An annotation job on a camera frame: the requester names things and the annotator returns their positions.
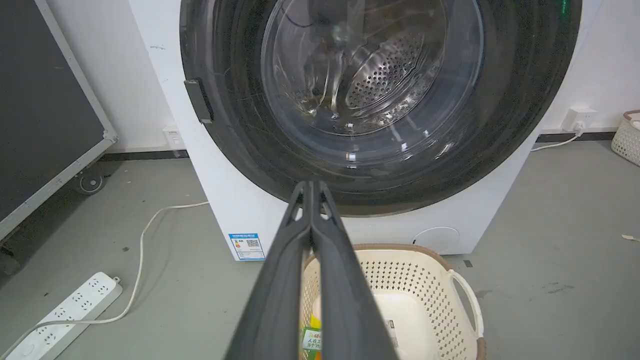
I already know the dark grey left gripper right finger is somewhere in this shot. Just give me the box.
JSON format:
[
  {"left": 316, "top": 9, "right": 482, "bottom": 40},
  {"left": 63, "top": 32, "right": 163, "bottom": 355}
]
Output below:
[{"left": 312, "top": 181, "right": 399, "bottom": 360}]

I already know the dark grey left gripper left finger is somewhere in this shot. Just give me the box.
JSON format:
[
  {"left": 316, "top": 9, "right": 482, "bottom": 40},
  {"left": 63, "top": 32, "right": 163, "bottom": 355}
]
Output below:
[{"left": 225, "top": 181, "right": 312, "bottom": 360}]

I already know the round dark glass washer door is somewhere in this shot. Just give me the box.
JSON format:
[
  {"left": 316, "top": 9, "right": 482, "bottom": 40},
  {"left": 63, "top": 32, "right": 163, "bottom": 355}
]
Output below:
[{"left": 179, "top": 0, "right": 583, "bottom": 217}]

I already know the white front-load washing machine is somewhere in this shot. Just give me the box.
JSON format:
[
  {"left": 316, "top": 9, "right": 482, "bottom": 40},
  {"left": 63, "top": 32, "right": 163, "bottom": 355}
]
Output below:
[{"left": 127, "top": 0, "right": 603, "bottom": 262}]

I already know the white printed paper card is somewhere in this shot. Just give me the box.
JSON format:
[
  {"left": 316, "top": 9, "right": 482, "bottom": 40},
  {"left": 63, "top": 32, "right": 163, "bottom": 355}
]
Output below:
[{"left": 382, "top": 319, "right": 401, "bottom": 351}]

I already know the blue energy label sticker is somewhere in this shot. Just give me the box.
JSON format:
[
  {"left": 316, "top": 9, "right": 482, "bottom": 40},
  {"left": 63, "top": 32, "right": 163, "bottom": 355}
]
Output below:
[{"left": 228, "top": 232, "right": 266, "bottom": 261}]

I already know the cream perforated laundry basket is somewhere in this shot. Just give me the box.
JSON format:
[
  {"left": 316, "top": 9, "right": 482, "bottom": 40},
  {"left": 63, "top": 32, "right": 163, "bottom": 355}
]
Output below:
[{"left": 299, "top": 243, "right": 487, "bottom": 360}]

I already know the round white filter cover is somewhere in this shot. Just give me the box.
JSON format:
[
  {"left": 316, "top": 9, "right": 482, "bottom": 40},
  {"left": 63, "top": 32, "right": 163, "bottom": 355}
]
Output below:
[{"left": 413, "top": 226, "right": 461, "bottom": 254}]

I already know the white power strip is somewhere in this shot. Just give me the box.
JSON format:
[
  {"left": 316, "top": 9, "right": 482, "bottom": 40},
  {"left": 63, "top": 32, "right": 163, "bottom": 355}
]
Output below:
[{"left": 4, "top": 271, "right": 123, "bottom": 360}]

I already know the grey caster wheel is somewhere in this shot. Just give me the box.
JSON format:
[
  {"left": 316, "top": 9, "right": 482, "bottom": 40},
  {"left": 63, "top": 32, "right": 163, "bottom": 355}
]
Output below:
[{"left": 75, "top": 170, "right": 107, "bottom": 196}]

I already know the perforated steel washer drum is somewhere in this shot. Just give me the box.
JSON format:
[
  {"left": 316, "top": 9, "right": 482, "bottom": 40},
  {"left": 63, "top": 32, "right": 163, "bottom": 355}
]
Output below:
[{"left": 280, "top": 0, "right": 451, "bottom": 136}]

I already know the black panel on wheels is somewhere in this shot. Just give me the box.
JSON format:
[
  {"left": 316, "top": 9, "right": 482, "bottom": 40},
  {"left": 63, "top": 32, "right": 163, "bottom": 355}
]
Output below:
[{"left": 0, "top": 0, "right": 119, "bottom": 242}]

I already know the white woven storage basket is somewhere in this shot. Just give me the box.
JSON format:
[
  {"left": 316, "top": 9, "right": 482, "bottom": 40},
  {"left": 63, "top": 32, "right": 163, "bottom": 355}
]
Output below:
[{"left": 611, "top": 110, "right": 640, "bottom": 167}]

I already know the white power strip cable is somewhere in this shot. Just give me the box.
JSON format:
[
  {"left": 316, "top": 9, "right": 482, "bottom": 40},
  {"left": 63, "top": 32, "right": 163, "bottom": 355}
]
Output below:
[{"left": 0, "top": 200, "right": 211, "bottom": 358}]

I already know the small white wall outlet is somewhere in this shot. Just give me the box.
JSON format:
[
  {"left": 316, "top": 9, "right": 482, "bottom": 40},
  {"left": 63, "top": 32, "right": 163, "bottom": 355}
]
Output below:
[{"left": 162, "top": 126, "right": 185, "bottom": 150}]

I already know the white plug with cable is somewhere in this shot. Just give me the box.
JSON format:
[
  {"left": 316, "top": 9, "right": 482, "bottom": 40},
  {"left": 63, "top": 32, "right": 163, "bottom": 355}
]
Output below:
[{"left": 530, "top": 124, "right": 586, "bottom": 152}]

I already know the white wall socket box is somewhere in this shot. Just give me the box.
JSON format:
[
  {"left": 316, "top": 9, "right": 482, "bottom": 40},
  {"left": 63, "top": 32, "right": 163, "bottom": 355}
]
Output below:
[{"left": 562, "top": 106, "right": 598, "bottom": 133}]

